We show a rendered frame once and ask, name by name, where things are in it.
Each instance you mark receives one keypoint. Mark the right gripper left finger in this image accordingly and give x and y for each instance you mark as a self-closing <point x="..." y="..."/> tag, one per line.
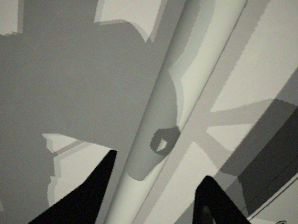
<point x="80" y="206"/>

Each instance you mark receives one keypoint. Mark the white long tube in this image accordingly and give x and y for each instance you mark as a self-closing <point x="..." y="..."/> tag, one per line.
<point x="200" y="37"/>

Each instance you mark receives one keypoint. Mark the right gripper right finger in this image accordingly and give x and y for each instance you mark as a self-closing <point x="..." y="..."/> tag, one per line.
<point x="211" y="198"/>

